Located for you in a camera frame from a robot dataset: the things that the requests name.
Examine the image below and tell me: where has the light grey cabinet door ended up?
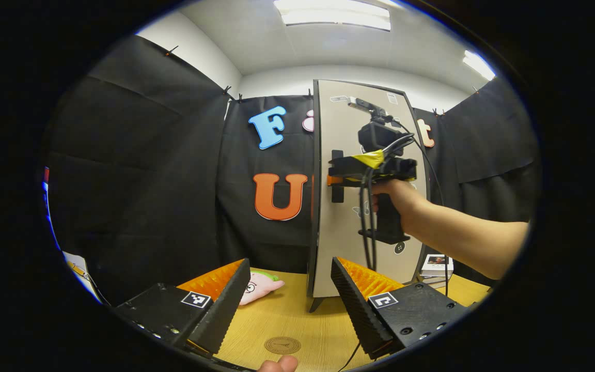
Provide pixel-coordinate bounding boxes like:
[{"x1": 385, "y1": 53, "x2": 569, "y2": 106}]
[{"x1": 313, "y1": 80, "x2": 428, "y2": 299}]

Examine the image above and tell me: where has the black backdrop cloth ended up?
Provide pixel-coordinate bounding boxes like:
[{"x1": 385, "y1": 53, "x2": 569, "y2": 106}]
[{"x1": 44, "y1": 35, "x2": 541, "y2": 305}]

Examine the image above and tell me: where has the dark grey cabinet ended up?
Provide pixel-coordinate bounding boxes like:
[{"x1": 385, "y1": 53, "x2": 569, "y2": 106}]
[{"x1": 307, "y1": 79, "x2": 325, "y2": 313}]

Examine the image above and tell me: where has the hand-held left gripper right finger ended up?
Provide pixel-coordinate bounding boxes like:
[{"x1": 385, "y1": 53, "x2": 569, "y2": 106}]
[{"x1": 331, "y1": 256, "x2": 469, "y2": 361}]

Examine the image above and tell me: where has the black door handle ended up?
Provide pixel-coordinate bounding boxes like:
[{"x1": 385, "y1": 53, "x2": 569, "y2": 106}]
[{"x1": 331, "y1": 149, "x2": 345, "y2": 204}]

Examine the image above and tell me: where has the thin black cable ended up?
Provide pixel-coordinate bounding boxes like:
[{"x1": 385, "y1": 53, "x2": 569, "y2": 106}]
[{"x1": 338, "y1": 341, "x2": 361, "y2": 372}]

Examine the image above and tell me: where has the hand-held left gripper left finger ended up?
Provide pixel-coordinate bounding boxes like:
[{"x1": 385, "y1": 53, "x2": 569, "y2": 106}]
[{"x1": 113, "y1": 258, "x2": 252, "y2": 355}]

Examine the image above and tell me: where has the pink plush toy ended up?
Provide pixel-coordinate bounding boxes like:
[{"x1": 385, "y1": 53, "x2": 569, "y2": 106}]
[{"x1": 239, "y1": 270, "x2": 285, "y2": 305}]

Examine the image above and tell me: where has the small ceiling light panel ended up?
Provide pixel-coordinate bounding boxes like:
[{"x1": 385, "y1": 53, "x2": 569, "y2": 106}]
[{"x1": 463, "y1": 50, "x2": 496, "y2": 81}]

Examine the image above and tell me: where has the large ceiling light panel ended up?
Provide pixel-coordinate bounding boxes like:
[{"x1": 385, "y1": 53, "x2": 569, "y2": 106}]
[{"x1": 274, "y1": 0, "x2": 391, "y2": 30}]

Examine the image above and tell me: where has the white portrait cover book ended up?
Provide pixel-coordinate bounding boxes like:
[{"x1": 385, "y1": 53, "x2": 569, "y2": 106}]
[{"x1": 420, "y1": 253, "x2": 454, "y2": 277}]

